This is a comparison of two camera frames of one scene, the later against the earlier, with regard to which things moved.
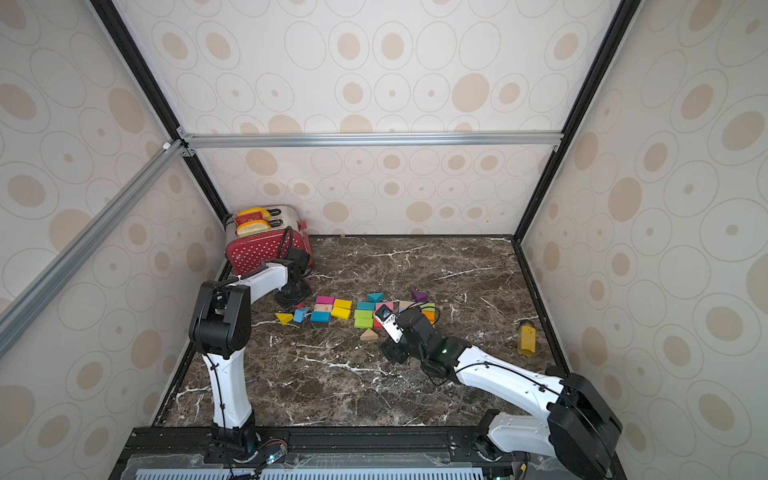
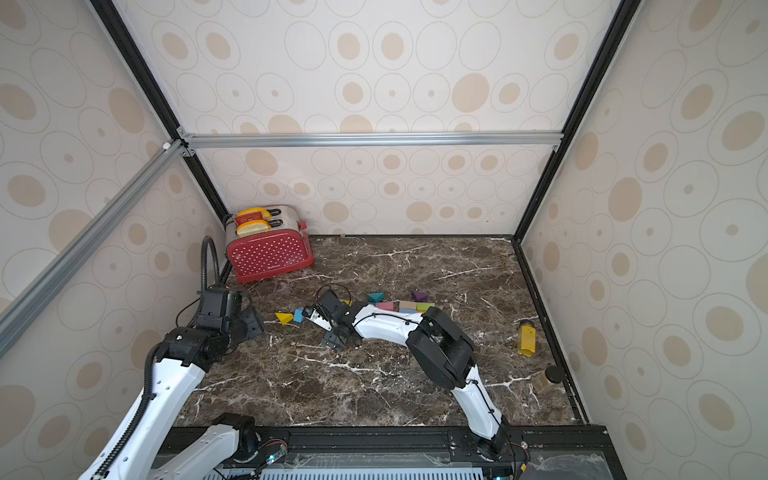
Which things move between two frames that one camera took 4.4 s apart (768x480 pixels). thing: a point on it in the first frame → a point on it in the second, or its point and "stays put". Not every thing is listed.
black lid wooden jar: [555, 371] stays put
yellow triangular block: [284, 318] stays put
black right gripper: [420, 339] → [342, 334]
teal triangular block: [376, 297] stays put
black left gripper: [306, 291] → [254, 320]
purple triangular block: [420, 296] stays put
